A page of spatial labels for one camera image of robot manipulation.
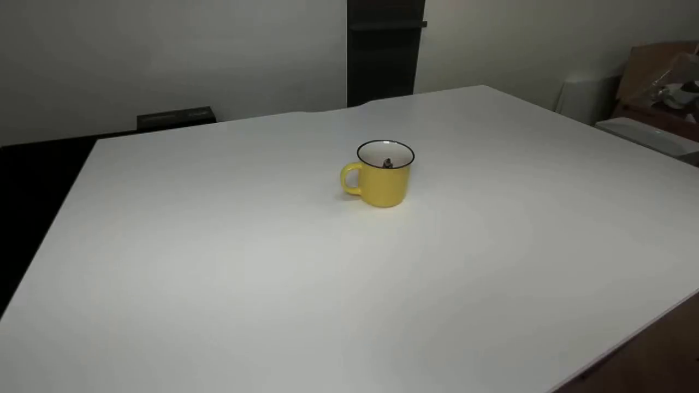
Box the white flat box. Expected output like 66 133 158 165
599 118 699 158

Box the yellow enamel mug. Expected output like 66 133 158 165
340 141 415 208

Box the black chair back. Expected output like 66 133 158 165
138 108 216 131

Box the dark vertical pillar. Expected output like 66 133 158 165
347 0 425 108

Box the brown cardboard box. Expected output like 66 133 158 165
613 43 699 143

